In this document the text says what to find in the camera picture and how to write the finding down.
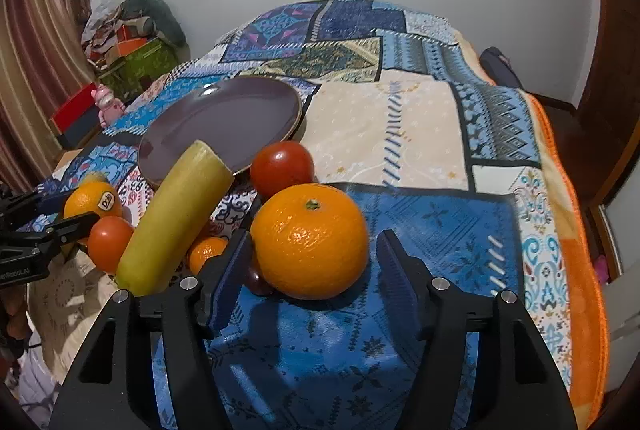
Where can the dark blue pillow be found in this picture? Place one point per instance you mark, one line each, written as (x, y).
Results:
(499, 69)

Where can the pink rabbit toy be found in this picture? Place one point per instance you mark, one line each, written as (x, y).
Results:
(110, 107)

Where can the green storage box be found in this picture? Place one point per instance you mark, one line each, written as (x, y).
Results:
(134, 73)

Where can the brown wooden door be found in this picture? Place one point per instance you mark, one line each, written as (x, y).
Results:
(609, 108)

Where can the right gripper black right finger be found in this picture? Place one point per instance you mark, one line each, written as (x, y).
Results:
(517, 384)

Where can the dark cherry fruit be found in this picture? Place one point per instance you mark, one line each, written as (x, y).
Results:
(254, 281)

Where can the pile of clothes and toys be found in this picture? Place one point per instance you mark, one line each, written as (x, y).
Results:
(117, 22)

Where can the red and black box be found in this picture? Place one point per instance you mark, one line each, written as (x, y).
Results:
(77, 120)

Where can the red tomato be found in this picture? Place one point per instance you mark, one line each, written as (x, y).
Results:
(108, 241)
(279, 166)

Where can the large orange with sticker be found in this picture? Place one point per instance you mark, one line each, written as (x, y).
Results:
(97, 197)

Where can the blue patchwork bed blanket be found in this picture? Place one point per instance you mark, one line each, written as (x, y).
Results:
(465, 172)

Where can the yellow green corn piece long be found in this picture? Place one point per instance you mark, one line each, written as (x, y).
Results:
(176, 214)

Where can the dark purple round plate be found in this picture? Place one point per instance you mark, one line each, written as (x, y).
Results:
(236, 118)

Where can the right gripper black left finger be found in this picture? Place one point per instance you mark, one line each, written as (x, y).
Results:
(110, 384)

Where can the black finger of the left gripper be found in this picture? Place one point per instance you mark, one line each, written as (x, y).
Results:
(26, 207)
(50, 240)

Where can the left human hand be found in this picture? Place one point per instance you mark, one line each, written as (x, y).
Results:
(15, 323)

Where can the large orange with green stem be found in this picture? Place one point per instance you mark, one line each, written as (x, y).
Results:
(311, 241)

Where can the small mandarin orange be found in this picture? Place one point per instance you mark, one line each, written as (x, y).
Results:
(204, 248)

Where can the striped brown curtain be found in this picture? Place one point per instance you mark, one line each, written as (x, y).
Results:
(42, 65)

